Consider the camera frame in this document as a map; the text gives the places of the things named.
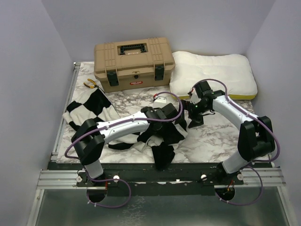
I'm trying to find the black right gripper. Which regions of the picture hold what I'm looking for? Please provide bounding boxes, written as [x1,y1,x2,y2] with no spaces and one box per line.
[175,99,210,128]

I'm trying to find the black white checkered pillowcase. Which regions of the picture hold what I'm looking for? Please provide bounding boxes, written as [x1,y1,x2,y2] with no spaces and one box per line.
[63,89,188,170]

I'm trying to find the white pillow yellow edge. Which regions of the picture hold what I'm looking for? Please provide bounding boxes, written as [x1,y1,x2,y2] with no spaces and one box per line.
[169,51,258,100]

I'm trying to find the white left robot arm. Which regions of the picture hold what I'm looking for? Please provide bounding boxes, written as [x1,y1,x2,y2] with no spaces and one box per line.
[71,103,183,186]

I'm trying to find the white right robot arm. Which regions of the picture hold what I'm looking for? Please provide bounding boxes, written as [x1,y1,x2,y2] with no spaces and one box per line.
[182,80,277,184]

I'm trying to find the tan plastic toolbox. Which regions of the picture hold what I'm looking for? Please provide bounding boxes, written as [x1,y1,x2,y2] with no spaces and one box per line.
[94,37,175,93]

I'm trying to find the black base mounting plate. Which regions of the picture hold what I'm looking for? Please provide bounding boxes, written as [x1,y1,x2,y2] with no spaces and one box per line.
[47,162,243,196]

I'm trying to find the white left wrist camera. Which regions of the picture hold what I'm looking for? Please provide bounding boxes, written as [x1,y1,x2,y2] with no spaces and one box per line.
[152,94,167,109]

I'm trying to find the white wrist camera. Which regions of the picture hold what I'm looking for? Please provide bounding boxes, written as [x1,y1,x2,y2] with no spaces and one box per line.
[188,88,200,105]
[152,94,167,109]

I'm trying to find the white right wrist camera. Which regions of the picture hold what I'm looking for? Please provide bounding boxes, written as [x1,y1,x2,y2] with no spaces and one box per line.
[188,88,200,105]

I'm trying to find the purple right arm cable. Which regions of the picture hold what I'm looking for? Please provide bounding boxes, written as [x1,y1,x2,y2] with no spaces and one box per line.
[188,78,282,206]

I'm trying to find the yellow handled pliers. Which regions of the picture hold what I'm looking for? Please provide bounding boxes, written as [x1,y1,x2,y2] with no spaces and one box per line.
[83,79,99,89]

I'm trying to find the aluminium left side rail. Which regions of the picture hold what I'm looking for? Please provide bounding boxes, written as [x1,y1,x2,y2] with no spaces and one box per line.
[50,62,81,162]

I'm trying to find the aluminium rail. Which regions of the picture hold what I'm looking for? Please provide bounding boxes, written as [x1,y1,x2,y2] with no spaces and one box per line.
[37,168,286,190]
[50,62,81,162]

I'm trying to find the aluminium front rail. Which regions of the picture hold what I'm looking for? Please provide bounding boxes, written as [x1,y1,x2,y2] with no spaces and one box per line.
[37,168,286,190]

